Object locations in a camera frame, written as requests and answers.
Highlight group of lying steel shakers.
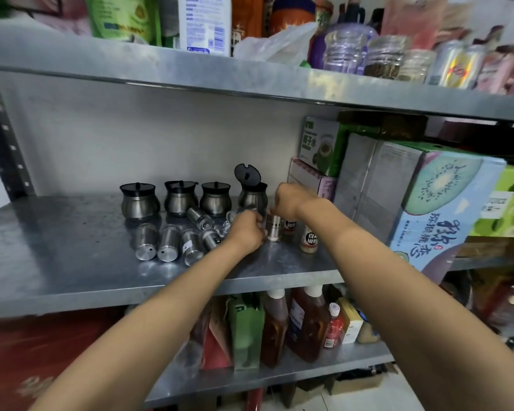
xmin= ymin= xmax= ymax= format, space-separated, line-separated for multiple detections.
xmin=134 ymin=206 xmax=239 ymax=267

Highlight small red bottle white cap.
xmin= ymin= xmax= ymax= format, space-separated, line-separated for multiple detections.
xmin=323 ymin=303 xmax=344 ymax=349

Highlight white bottle blue label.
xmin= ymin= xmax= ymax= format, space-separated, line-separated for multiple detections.
xmin=178 ymin=0 xmax=233 ymax=57

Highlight pink plastic pouch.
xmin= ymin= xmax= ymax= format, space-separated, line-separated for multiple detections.
xmin=381 ymin=0 xmax=449 ymax=49

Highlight light green carton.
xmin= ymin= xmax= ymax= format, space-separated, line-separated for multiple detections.
xmin=470 ymin=164 xmax=514 ymax=240

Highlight orange brown bottle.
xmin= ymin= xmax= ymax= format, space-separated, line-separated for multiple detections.
xmin=231 ymin=0 xmax=264 ymax=39

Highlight clear plastic bag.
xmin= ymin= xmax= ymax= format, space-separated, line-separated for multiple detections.
xmin=233 ymin=22 xmax=318 ymax=67

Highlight grey metal shelving rack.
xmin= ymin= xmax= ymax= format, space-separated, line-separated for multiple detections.
xmin=0 ymin=19 xmax=514 ymax=411

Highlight person's right forearm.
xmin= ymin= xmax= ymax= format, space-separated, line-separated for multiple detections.
xmin=298 ymin=197 xmax=514 ymax=411

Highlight red paper bag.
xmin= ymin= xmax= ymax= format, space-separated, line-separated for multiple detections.
xmin=190 ymin=299 xmax=234 ymax=371

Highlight pink cardboard box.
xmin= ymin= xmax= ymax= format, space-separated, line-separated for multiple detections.
xmin=288 ymin=157 xmax=338 ymax=202

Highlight yellow small box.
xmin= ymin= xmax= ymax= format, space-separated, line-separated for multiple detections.
xmin=338 ymin=297 xmax=365 ymax=345

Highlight steel condiment jar black lid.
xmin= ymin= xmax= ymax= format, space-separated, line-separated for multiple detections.
xmin=164 ymin=180 xmax=199 ymax=218
xmin=200 ymin=181 xmax=232 ymax=217
xmin=120 ymin=182 xmax=161 ymax=220

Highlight green plastic pouch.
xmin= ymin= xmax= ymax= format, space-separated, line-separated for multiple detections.
xmin=85 ymin=0 xmax=162 ymax=47

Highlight steel spice shaker bottle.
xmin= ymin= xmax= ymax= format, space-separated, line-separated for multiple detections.
xmin=266 ymin=214 xmax=283 ymax=243

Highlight kiwi print carton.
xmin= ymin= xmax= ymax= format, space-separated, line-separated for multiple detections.
xmin=387 ymin=141 xmax=507 ymax=284

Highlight large red package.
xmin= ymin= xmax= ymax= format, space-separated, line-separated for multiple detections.
xmin=0 ymin=310 xmax=126 ymax=411

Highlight silver drink can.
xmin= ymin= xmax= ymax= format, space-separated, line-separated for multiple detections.
xmin=451 ymin=45 xmax=487 ymax=90
xmin=426 ymin=39 xmax=462 ymax=86

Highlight brown cardboard box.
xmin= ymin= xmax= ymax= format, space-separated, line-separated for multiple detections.
xmin=326 ymin=364 xmax=395 ymax=396

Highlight orange jar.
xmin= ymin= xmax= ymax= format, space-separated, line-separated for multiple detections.
xmin=269 ymin=0 xmax=317 ymax=37

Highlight person's right hand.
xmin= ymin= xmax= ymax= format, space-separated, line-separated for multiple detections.
xmin=269 ymin=182 xmax=322 ymax=220

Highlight glass jar with light spice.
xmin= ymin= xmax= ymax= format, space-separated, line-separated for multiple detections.
xmin=397 ymin=49 xmax=436 ymax=84

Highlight person's left forearm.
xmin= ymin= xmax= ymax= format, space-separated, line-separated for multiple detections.
xmin=28 ymin=235 xmax=258 ymax=411

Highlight wide brown liquid bottle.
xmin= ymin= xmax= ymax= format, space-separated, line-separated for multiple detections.
xmin=286 ymin=286 xmax=331 ymax=363

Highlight green drink carton box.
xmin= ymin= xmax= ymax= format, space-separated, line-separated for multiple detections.
xmin=299 ymin=116 xmax=348 ymax=178

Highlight pink printed packages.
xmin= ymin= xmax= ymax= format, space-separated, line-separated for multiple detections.
xmin=475 ymin=36 xmax=514 ymax=97

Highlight empty clear glass jar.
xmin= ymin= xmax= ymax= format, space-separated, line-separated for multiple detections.
xmin=323 ymin=29 xmax=369 ymax=75

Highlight slim brown liquid bottle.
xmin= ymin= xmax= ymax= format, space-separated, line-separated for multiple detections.
xmin=260 ymin=289 xmax=289 ymax=368

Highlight glass jar with dark spice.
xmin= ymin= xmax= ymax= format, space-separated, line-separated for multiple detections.
xmin=364 ymin=35 xmax=407 ymax=80

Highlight steel condiment jar open lid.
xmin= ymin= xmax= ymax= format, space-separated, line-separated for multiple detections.
xmin=234 ymin=163 xmax=269 ymax=219

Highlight person's left hand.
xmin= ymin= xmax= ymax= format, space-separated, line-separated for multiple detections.
xmin=224 ymin=209 xmax=269 ymax=255

